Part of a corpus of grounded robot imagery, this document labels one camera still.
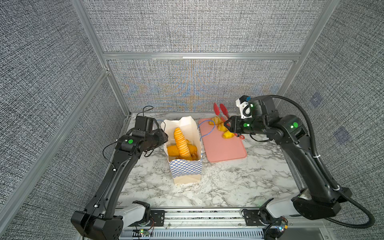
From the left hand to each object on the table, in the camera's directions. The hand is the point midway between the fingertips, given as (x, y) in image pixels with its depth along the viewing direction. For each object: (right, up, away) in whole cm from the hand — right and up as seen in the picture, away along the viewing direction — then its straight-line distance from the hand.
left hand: (165, 136), depth 74 cm
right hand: (+28, +7, -9) cm, 30 cm away
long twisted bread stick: (+8, -7, +8) cm, 14 cm away
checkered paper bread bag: (+9, -17, -1) cm, 19 cm away
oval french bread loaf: (+3, -8, +8) cm, 12 cm away
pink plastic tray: (+31, -10, +27) cm, 42 cm away
